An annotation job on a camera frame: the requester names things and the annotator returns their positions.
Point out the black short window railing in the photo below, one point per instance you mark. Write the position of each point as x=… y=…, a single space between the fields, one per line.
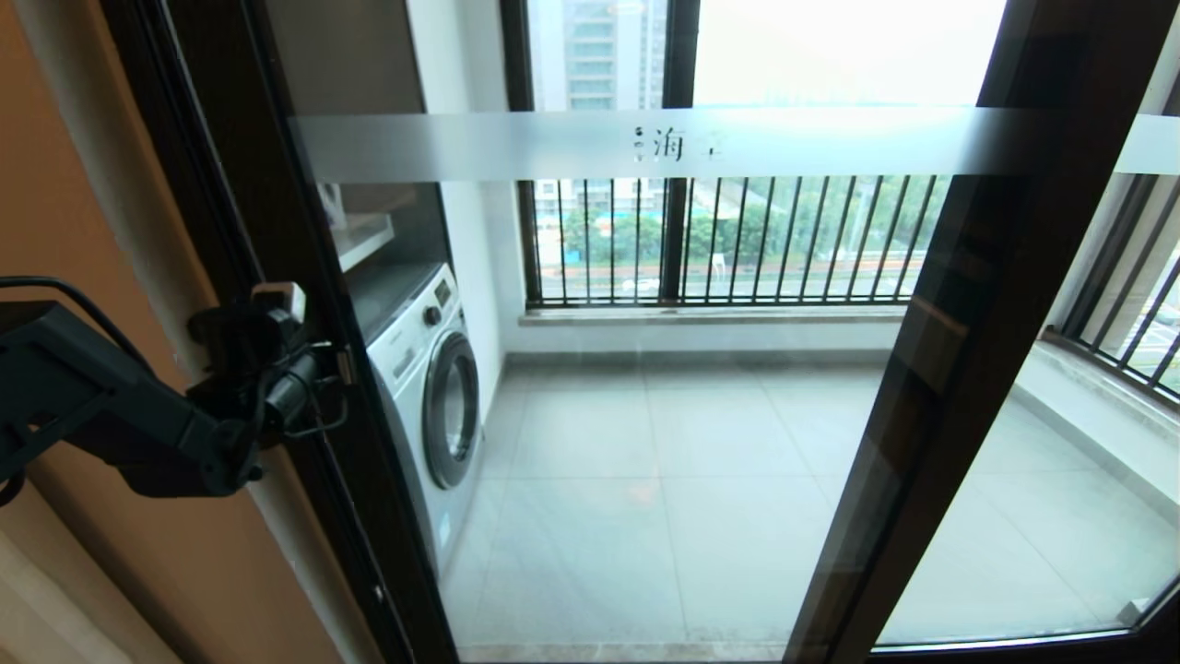
x=1106 y=361

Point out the black sliding door frame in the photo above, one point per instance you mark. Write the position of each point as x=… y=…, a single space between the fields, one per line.
x=1152 y=143

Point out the short grey stone window sill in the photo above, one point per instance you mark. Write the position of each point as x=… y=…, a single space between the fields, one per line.
x=1097 y=383

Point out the black long window railing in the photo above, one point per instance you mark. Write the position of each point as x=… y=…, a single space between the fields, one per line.
x=784 y=301

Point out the silver front-load washing machine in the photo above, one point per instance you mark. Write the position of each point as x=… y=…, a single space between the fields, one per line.
x=452 y=406

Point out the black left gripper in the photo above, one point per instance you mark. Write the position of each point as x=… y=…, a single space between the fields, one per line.
x=300 y=392

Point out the long grey stone window sill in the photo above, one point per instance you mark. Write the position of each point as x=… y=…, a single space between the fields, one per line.
x=737 y=316

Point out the glass door with printed characters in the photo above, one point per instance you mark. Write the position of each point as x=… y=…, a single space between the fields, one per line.
x=249 y=138

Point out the white stone shelf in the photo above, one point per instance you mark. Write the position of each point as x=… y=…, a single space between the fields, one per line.
x=364 y=238

